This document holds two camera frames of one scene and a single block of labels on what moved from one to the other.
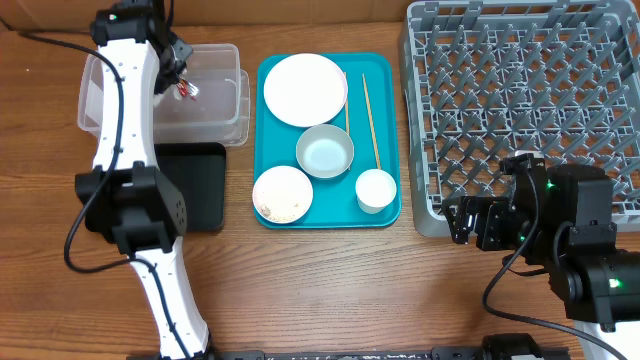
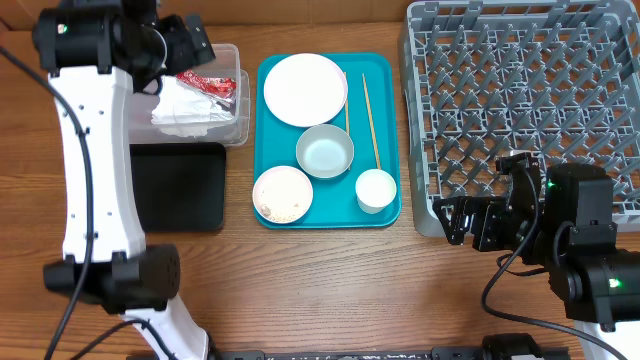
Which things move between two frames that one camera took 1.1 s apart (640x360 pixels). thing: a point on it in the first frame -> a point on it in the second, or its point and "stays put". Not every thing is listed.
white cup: x=374 y=190 stays put
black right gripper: x=493 y=216 stays put
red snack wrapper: x=187 y=89 -> x=219 y=86
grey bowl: x=324 y=151 stays put
